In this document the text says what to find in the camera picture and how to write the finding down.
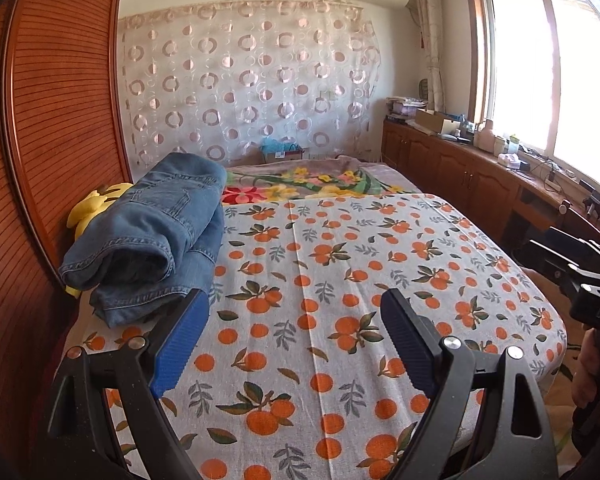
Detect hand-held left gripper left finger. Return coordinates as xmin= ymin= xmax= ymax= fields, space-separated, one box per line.
xmin=30 ymin=287 xmax=212 ymax=480

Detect white power strip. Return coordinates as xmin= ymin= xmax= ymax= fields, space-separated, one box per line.
xmin=547 ymin=169 xmax=579 ymax=192

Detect orange-print white bed sheet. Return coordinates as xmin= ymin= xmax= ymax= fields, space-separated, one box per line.
xmin=62 ymin=192 xmax=568 ymax=480

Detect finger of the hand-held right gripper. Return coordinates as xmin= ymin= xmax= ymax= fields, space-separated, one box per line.
xmin=547 ymin=226 xmax=600 ymax=273
xmin=527 ymin=240 xmax=589 ymax=291

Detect window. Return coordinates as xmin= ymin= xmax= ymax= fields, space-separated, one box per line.
xmin=462 ymin=0 xmax=600 ymax=196

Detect pink floral blanket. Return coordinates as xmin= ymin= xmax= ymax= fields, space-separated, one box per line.
xmin=220 ymin=155 xmax=426 ymax=206

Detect stack of papers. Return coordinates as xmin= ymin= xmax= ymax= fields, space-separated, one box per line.
xmin=386 ymin=96 xmax=428 ymax=121

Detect box with blue item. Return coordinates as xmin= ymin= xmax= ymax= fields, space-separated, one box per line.
xmin=259 ymin=136 xmax=303 ymax=163

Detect open cardboard box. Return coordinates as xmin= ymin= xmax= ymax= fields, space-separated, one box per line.
xmin=414 ymin=108 xmax=453 ymax=135

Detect light blue denim pants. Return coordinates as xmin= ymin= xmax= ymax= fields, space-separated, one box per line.
xmin=89 ymin=200 xmax=225 ymax=329

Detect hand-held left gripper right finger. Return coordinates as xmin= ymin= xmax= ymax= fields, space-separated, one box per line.
xmin=380 ymin=287 xmax=561 ymax=480

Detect beige window curtain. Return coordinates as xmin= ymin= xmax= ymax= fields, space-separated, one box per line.
xmin=411 ymin=0 xmax=448 ymax=111

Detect circle-patterned sheer curtain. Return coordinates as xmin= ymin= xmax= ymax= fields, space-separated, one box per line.
xmin=117 ymin=0 xmax=383 ymax=166

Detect wooden headboard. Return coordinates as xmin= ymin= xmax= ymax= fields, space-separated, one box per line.
xmin=0 ymin=0 xmax=133 ymax=461

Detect yellow plush toy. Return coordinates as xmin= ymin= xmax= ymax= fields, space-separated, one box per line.
xmin=65 ymin=182 xmax=133 ymax=298

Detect person's right hand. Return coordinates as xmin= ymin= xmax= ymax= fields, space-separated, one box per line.
xmin=573 ymin=329 xmax=600 ymax=409

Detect darker blue denim pants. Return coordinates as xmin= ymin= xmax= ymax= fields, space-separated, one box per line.
xmin=58 ymin=152 xmax=228 ymax=293

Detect white plastic jug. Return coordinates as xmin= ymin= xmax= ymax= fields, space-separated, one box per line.
xmin=475 ymin=119 xmax=498 ymax=151

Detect long wooden cabinet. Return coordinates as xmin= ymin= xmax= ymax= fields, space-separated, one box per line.
xmin=381 ymin=117 xmax=600 ymax=261

